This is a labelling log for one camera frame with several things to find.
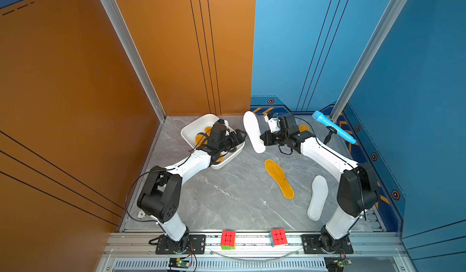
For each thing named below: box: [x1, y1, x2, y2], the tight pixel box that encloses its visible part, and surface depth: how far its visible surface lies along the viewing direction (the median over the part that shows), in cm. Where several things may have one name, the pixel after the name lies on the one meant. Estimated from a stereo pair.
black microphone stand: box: [323, 125, 338, 145], surface depth 89 cm
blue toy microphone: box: [311, 110, 357, 145], surface depth 88 cm
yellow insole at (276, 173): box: [264, 159, 295, 200], surface depth 93 cm
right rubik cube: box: [269, 228, 289, 248], surface depth 72 cm
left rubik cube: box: [220, 230, 237, 251], surface depth 72 cm
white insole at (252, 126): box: [243, 111, 266, 154], surface depth 90 cm
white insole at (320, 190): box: [307, 174, 329, 221], surface depth 84 cm
